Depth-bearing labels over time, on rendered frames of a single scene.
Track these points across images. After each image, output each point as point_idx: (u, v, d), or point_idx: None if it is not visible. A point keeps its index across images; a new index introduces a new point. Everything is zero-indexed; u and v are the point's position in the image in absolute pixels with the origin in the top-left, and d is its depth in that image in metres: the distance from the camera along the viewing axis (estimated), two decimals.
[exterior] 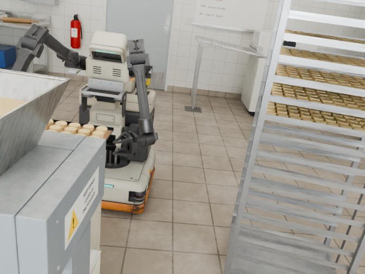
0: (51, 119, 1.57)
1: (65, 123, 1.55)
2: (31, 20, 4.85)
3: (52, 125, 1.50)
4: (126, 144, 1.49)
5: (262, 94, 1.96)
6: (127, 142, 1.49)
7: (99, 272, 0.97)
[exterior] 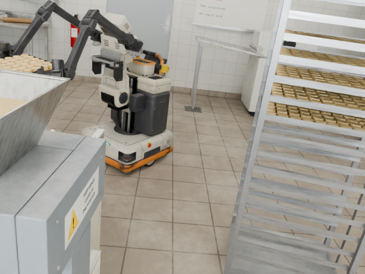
0: (33, 56, 2.33)
1: (36, 58, 2.28)
2: (31, 20, 4.85)
3: (26, 59, 2.26)
4: None
5: (262, 94, 1.96)
6: None
7: (99, 272, 0.97)
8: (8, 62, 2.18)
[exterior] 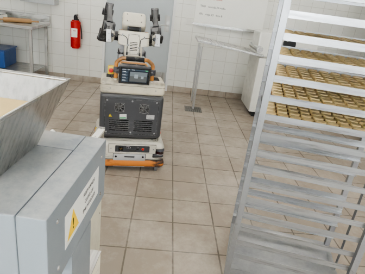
0: None
1: None
2: (31, 20, 4.85)
3: None
4: None
5: (262, 94, 1.96)
6: None
7: (99, 272, 0.97)
8: None
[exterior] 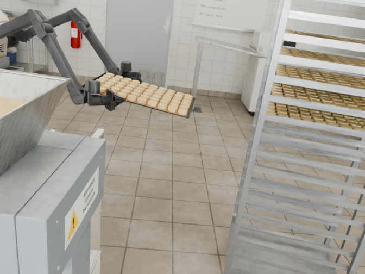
0: None
1: (101, 79, 2.00)
2: None
3: (107, 83, 1.96)
4: None
5: (262, 94, 1.96)
6: None
7: (99, 272, 0.97)
8: (126, 88, 1.95)
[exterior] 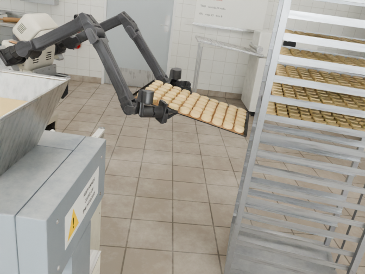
0: None
1: (151, 87, 1.86)
2: None
3: (157, 92, 1.82)
4: None
5: (262, 94, 1.96)
6: None
7: (99, 272, 0.97)
8: (178, 99, 1.81)
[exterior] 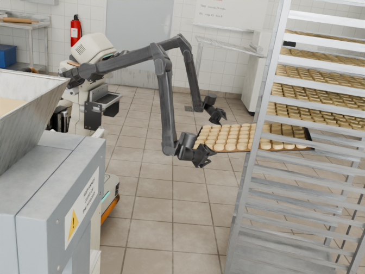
0: (195, 141, 1.84)
1: (202, 136, 1.89)
2: (31, 20, 4.85)
3: (209, 138, 1.85)
4: (215, 117, 2.17)
5: (262, 94, 1.96)
6: (215, 116, 2.17)
7: (99, 272, 0.97)
8: (232, 137, 1.82)
